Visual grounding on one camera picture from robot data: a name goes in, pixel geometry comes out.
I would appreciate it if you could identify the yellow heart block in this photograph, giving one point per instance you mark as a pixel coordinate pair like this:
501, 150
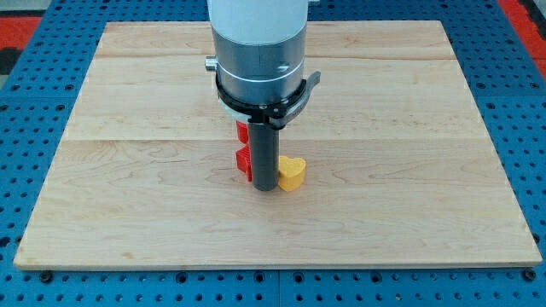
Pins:
291, 173

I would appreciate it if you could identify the red block lower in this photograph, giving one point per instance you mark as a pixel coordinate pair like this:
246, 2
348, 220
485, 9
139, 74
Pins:
243, 162

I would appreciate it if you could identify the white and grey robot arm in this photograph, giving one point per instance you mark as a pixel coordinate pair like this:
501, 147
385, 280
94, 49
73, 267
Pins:
260, 47

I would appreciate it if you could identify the red block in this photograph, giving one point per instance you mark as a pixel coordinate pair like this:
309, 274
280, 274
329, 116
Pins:
243, 162
242, 132

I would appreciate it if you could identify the red block upper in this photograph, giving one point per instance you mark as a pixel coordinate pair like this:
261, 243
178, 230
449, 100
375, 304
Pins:
242, 132

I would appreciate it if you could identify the light wooden board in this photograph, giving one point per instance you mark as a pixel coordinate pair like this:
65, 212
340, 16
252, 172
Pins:
401, 172

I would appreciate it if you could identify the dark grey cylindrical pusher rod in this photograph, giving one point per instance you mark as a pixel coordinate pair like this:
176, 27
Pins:
264, 153

